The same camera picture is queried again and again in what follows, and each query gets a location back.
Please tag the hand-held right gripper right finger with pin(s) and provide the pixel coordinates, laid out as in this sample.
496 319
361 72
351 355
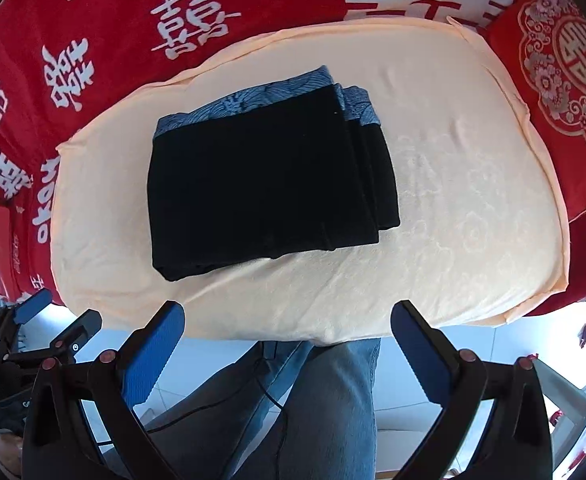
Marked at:
418 355

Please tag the person's legs in blue jeans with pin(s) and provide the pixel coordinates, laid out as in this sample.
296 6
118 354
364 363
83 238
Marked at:
318 410

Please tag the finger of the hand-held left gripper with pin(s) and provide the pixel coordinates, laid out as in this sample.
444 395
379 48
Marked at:
33 306
80 332

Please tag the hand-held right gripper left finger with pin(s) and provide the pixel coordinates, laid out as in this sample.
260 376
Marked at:
153 355

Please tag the black pants blue waistband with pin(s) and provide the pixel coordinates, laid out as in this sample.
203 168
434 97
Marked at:
263 185

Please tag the peach cushion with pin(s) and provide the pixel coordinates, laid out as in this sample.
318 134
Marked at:
448 240

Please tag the red printed blanket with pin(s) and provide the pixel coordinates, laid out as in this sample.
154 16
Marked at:
123 35

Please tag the red cushion gold pattern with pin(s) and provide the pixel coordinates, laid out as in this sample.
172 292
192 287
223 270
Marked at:
538 125

